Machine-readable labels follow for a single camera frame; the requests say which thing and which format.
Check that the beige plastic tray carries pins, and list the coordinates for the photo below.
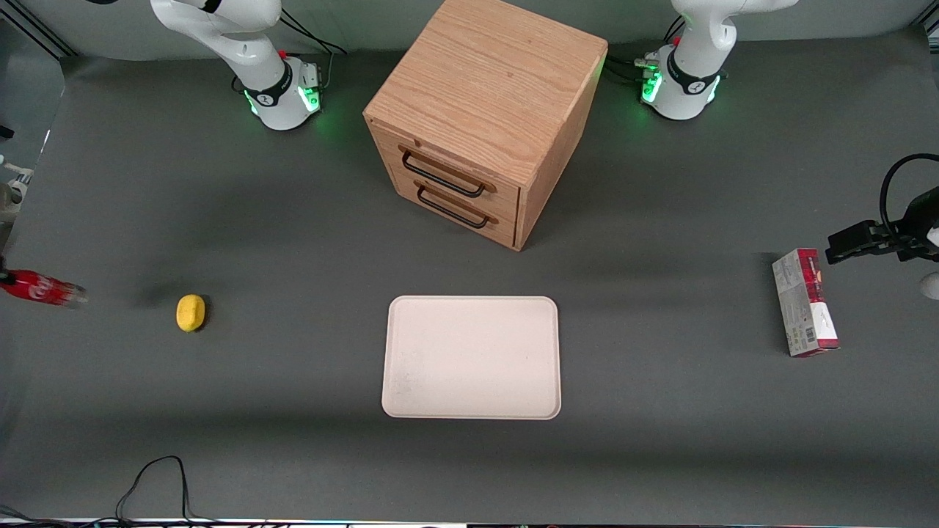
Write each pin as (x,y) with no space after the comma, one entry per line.
(472,358)

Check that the red coke bottle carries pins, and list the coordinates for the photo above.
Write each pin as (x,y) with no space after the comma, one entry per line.
(37,286)

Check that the aluminium frame rail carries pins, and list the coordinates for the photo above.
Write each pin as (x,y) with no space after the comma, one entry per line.
(44,31)

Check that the red grey carton box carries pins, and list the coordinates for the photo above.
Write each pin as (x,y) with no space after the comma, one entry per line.
(803,304)

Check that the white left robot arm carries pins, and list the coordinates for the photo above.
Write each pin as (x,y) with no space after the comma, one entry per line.
(689,81)

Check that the yellow lemon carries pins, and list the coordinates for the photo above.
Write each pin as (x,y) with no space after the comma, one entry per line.
(191,313)

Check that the grey clamp fixture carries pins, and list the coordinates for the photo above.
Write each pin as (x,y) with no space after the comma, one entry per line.
(13,192)

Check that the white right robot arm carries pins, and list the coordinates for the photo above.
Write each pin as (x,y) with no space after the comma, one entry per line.
(249,51)

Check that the wooden drawer cabinet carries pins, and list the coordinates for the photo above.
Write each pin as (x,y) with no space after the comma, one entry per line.
(491,81)

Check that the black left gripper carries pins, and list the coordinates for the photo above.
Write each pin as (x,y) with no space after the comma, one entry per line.
(910,240)

